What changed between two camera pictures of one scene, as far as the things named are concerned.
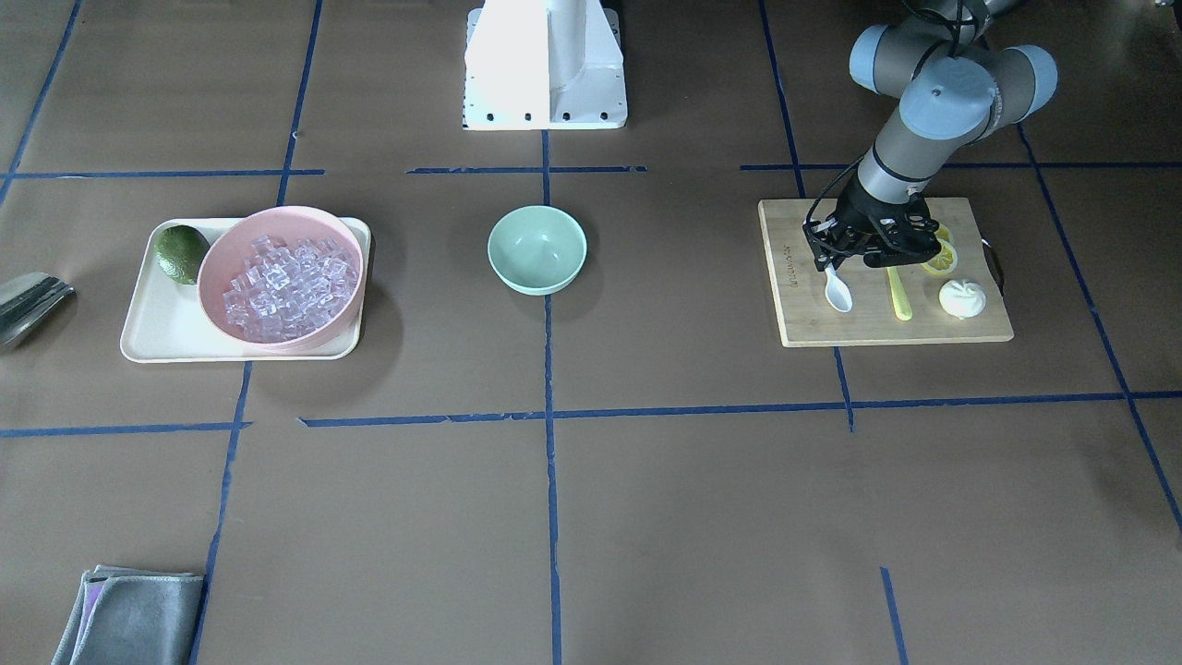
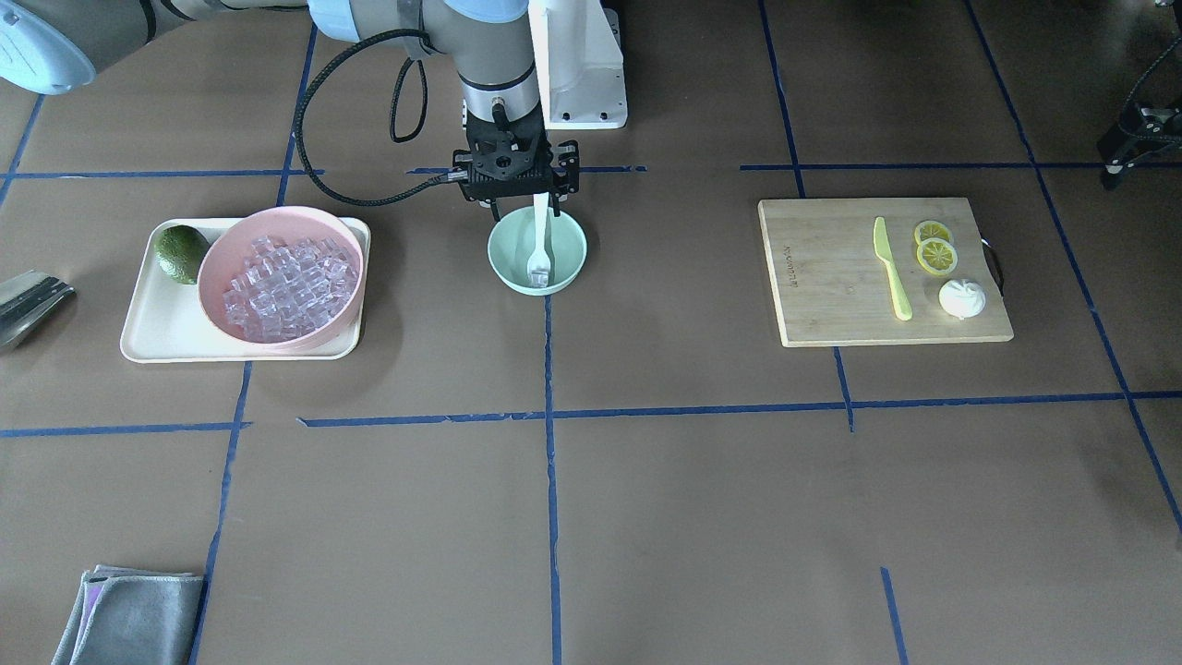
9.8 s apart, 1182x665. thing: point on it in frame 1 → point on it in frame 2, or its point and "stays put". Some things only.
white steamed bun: [962, 299] stays put
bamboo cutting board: [807, 320] stays put
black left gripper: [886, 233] → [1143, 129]
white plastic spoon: [838, 292] → [538, 265]
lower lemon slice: [944, 262] stays put
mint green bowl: [536, 249] stays put
